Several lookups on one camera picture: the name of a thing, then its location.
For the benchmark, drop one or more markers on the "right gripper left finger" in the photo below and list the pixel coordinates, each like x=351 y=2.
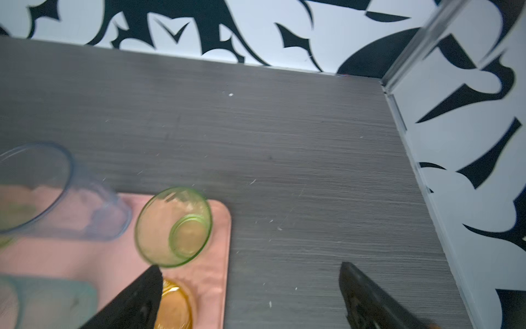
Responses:
x=135 y=307

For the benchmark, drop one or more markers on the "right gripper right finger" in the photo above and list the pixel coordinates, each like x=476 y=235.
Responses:
x=369 y=306

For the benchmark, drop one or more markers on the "yellow short glass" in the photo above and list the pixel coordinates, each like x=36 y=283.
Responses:
x=175 y=311

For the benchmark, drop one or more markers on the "pink plastic tray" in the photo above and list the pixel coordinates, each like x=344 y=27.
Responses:
x=111 y=266

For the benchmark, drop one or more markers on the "green short glass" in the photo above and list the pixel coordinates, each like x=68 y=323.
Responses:
x=173 y=227

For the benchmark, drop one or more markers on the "teal frosted glass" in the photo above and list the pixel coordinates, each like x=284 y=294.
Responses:
x=34 y=302

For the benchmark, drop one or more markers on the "blue tall glass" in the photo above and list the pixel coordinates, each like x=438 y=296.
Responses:
x=47 y=193

